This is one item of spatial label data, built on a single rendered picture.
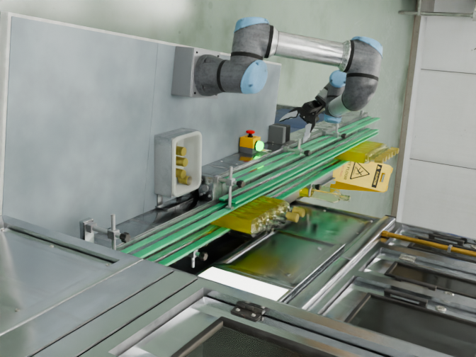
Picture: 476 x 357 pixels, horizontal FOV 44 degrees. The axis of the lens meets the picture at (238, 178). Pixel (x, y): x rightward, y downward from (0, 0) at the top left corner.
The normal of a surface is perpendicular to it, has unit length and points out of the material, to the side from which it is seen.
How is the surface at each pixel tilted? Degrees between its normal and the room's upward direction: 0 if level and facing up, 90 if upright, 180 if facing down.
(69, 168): 0
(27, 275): 90
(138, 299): 90
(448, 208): 90
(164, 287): 90
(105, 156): 0
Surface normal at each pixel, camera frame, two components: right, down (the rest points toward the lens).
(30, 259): 0.04, -0.96
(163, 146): -0.51, 0.23
